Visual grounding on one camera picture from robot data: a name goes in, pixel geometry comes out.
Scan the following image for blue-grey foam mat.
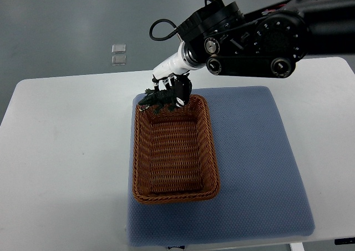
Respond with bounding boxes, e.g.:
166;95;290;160
126;87;315;247

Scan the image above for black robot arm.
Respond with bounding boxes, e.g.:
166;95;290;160
177;0;354;78

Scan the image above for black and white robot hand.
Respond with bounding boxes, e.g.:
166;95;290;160
152;41;203;107

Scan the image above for upper metal floor plate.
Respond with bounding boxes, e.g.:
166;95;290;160
111;44;126;54

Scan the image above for black cable loop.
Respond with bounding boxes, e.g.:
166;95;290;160
149;18;181;42

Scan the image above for brown wicker basket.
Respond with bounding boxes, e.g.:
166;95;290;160
131;95;220;204

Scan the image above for dark toy crocodile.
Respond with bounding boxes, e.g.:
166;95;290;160
138;88;177;114

